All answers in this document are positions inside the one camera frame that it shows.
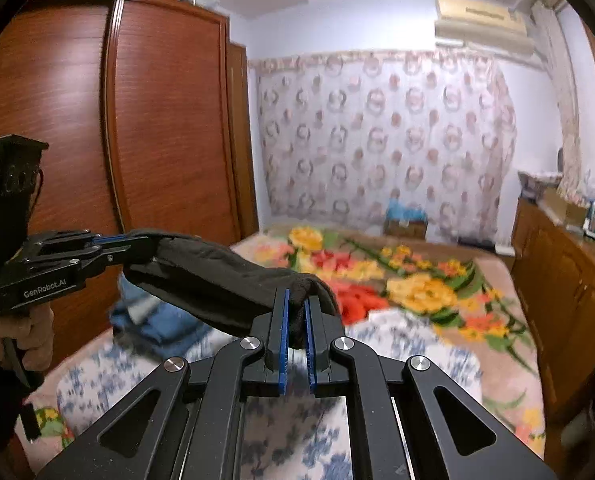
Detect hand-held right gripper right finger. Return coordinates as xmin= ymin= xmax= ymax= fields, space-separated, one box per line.
xmin=305 ymin=294 xmax=558 ymax=480

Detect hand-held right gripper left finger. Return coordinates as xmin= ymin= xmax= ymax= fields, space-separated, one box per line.
xmin=38 ymin=287 xmax=291 ymax=480

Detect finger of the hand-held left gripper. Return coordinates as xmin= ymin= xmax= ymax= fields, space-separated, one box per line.
xmin=25 ymin=229 xmax=129 ymax=257
xmin=22 ymin=241 xmax=134 ymax=282

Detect black pants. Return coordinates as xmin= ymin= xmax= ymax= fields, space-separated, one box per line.
xmin=122 ymin=228 xmax=345 ymax=351

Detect person's left hand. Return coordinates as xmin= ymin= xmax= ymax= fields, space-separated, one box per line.
xmin=0 ymin=304 xmax=56 ymax=387

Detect folded light blue jeans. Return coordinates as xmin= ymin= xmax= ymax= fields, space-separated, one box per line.
xmin=116 ymin=275 xmax=178 ymax=326

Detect folded dark blue jeans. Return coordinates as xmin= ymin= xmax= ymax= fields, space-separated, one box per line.
xmin=110 ymin=305 xmax=213 ymax=347

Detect white blue floral sheet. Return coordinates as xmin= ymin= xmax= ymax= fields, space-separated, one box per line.
xmin=58 ymin=310 xmax=483 ymax=480

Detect brown slatted wardrobe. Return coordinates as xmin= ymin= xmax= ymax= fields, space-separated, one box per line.
xmin=0 ymin=0 xmax=261 ymax=461

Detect colourful floral blanket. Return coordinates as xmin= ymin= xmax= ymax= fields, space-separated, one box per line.
xmin=25 ymin=225 xmax=548 ymax=456

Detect cardboard box with blue cloth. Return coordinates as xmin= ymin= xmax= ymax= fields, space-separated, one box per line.
xmin=383 ymin=199 xmax=428 ymax=238

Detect circle patterned curtain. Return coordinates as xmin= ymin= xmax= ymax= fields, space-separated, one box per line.
xmin=248 ymin=50 xmax=518 ymax=241

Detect wooden sideboard cabinet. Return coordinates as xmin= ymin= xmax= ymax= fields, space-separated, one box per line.
xmin=510 ymin=195 xmax=595 ymax=426

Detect patterned storage basket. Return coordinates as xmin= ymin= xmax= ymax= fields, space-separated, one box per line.
xmin=517 ymin=170 xmax=563 ymax=201

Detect open cardboard box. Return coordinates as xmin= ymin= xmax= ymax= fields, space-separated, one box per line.
xmin=542 ymin=187 xmax=591 ymax=226

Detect tied floral side curtain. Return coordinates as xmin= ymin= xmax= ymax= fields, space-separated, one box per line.
xmin=530 ymin=0 xmax=585 ymax=201

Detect beige air conditioner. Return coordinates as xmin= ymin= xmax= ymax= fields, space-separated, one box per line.
xmin=433 ymin=0 xmax=535 ymax=58

